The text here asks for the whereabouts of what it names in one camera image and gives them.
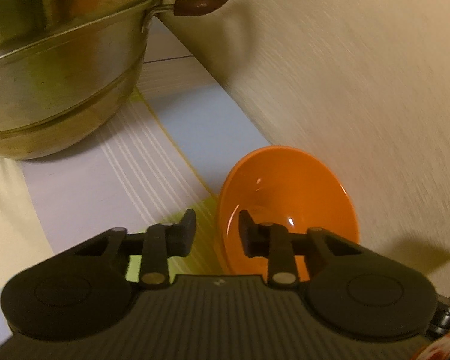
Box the stainless steel steamer pot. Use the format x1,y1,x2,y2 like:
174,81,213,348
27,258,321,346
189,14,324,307
0,0,228,159

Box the checkered pastel tablecloth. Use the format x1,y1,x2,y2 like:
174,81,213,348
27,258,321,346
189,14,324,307
0,21,266,345

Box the orange plastic bowl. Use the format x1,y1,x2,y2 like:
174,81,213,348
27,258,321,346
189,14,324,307
214,145,359,275

